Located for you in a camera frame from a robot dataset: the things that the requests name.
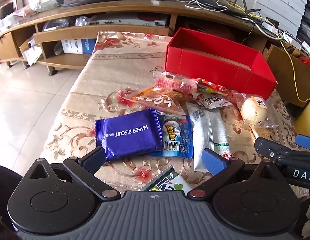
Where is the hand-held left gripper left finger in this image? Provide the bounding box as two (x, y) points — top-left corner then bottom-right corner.
(24, 146), (122, 202)

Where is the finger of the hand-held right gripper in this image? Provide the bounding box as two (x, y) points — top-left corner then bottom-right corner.
(254, 137), (310, 167)
(295, 134), (310, 152)

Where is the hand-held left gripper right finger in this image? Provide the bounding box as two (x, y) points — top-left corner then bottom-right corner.
(186, 148), (283, 202)

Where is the white sausage packet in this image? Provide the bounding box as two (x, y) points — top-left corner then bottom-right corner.
(187, 104), (232, 173)

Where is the pale round pastry clear packet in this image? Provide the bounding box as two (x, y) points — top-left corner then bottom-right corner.
(239, 95), (280, 133)

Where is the purple wafer biscuit packet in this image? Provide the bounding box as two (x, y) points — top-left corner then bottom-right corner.
(95, 109), (163, 162)

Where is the blue snack packet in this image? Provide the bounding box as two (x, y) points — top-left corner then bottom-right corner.
(149, 114), (194, 158)

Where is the white hazelnut print packet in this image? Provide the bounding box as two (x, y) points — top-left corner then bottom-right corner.
(192, 92), (235, 109)

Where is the orange meat floss packet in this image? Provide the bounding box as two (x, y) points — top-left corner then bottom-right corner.
(121, 85), (188, 117)

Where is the round pastry packet red label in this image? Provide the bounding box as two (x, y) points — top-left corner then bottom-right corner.
(152, 70), (199, 94)

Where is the red cardboard box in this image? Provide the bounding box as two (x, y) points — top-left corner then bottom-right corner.
(165, 27), (278, 100)

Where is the green black snack packet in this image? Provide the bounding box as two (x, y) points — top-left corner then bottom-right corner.
(144, 166), (193, 193)

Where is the dark clothing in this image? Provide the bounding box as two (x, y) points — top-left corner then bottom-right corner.
(0, 164), (23, 240)

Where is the floral tablecloth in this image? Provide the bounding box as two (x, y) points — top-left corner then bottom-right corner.
(41, 31), (310, 193)

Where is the white power strip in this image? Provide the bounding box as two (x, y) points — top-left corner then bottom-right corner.
(262, 20), (310, 55)

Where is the blue white cardboard box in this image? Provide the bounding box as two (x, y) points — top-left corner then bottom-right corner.
(61, 38), (97, 55)

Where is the silver media player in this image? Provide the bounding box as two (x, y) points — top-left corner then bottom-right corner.
(89, 15), (169, 28)

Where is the white slatted panel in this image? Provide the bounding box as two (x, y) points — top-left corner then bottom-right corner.
(255, 0), (310, 34)

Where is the wooden television stand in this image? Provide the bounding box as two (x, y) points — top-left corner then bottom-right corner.
(0, 0), (278, 77)

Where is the clear plastic bag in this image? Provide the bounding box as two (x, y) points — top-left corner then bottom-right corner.
(30, 0), (63, 12)

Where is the yellow cable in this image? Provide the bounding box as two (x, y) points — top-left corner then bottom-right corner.
(215, 0), (310, 103)

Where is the black cable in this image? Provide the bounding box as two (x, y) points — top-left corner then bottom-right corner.
(241, 17), (260, 45)

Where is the white cable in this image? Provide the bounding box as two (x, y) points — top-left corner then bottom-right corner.
(185, 0), (228, 12)

